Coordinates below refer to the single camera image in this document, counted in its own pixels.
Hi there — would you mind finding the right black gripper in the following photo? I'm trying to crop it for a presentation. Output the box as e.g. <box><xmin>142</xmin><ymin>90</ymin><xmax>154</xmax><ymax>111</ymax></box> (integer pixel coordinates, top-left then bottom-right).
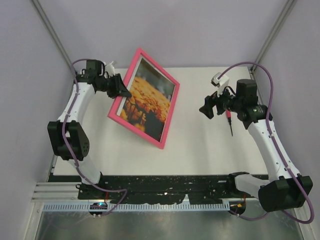
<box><xmin>200</xmin><ymin>82</ymin><xmax>243</xmax><ymax>119</ymax></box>

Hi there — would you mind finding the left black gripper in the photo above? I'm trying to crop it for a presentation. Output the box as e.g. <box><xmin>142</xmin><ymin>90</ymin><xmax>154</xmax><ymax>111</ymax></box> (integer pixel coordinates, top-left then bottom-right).
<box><xmin>98</xmin><ymin>73</ymin><xmax>132</xmax><ymax>99</ymax></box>

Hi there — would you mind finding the red handled screwdriver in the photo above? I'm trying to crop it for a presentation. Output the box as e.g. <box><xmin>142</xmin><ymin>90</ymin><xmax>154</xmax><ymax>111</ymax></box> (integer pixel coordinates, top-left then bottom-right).
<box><xmin>225</xmin><ymin>110</ymin><xmax>233</xmax><ymax>136</ymax></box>

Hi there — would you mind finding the pink wooden photo frame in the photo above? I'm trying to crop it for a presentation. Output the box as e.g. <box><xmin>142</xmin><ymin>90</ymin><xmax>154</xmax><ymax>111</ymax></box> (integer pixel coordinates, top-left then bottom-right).
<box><xmin>107</xmin><ymin>48</ymin><xmax>180</xmax><ymax>149</ymax></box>

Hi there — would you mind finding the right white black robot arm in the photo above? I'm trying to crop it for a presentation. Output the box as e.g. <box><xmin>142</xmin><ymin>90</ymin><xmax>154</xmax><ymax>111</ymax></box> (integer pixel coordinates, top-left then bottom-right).
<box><xmin>199</xmin><ymin>78</ymin><xmax>313</xmax><ymax>213</ymax></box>

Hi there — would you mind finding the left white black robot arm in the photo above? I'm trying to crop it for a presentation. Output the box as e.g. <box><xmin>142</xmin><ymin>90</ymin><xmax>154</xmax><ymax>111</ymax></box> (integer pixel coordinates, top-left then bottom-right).
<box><xmin>47</xmin><ymin>58</ymin><xmax>131</xmax><ymax>199</ymax></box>

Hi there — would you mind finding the orange flower photo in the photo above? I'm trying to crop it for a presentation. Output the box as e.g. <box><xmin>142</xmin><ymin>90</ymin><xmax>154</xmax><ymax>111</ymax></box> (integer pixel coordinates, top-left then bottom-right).
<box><xmin>118</xmin><ymin>58</ymin><xmax>176</xmax><ymax>142</ymax></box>

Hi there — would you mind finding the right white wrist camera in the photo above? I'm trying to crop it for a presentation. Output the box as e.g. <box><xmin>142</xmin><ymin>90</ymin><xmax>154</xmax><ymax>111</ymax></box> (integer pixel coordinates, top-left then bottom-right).
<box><xmin>211</xmin><ymin>72</ymin><xmax>230</xmax><ymax>97</ymax></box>

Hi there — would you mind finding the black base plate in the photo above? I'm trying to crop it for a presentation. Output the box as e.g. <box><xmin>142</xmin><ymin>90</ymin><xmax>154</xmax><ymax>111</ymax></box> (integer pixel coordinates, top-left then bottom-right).
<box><xmin>48</xmin><ymin>174</ymin><xmax>250</xmax><ymax>205</ymax></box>

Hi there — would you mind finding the white slotted cable duct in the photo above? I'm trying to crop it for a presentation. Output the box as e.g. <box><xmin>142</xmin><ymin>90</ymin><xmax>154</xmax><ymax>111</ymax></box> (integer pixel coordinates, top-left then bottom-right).
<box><xmin>42</xmin><ymin>201</ymin><xmax>230</xmax><ymax>212</ymax></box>

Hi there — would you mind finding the left aluminium corner post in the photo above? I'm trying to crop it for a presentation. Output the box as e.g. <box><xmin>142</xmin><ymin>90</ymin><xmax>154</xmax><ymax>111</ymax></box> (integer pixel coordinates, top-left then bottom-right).
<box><xmin>30</xmin><ymin>0</ymin><xmax>75</xmax><ymax>75</ymax></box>

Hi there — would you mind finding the aluminium corner post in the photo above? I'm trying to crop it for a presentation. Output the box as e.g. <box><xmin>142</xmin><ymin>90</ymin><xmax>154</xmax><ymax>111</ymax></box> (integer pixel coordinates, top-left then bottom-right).
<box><xmin>255</xmin><ymin>0</ymin><xmax>298</xmax><ymax>64</ymax></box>
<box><xmin>30</xmin><ymin>0</ymin><xmax>75</xmax><ymax>75</ymax></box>

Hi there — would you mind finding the aluminium front rail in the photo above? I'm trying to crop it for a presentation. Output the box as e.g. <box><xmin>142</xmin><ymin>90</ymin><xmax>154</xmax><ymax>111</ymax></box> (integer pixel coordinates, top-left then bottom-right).
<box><xmin>31</xmin><ymin>179</ymin><xmax>306</xmax><ymax>202</ymax></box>

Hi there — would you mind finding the right aluminium corner post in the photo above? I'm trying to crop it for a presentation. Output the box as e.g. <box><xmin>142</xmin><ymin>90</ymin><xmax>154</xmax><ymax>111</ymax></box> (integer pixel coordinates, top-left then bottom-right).
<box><xmin>255</xmin><ymin>0</ymin><xmax>298</xmax><ymax>64</ymax></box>

